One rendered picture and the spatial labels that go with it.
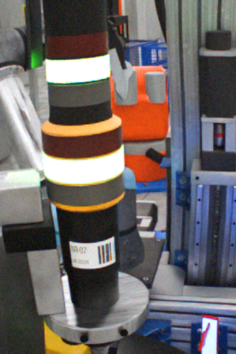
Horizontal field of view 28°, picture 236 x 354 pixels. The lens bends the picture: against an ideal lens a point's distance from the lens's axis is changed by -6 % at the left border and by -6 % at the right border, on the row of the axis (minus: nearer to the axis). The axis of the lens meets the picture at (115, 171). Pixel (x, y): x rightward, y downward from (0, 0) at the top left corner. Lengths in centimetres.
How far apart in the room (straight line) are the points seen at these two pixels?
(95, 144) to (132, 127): 400
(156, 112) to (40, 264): 398
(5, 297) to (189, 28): 84
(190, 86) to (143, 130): 312
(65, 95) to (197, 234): 96
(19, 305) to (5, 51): 77
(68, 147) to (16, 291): 23
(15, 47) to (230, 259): 74
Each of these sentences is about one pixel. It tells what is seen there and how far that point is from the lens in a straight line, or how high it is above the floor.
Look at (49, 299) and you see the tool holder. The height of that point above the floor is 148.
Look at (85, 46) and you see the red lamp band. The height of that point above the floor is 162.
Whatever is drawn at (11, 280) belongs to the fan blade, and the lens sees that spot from 46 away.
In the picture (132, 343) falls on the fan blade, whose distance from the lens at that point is 66.
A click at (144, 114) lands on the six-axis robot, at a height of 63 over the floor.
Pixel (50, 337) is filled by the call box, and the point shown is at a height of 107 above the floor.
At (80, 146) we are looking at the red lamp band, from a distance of 24.
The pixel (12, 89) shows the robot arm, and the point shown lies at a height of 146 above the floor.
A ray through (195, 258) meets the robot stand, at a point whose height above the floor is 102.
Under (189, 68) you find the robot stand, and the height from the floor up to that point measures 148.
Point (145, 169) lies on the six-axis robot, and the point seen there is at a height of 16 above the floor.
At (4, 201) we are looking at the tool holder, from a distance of 26.
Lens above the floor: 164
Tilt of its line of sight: 20 degrees down
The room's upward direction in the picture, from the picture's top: 3 degrees counter-clockwise
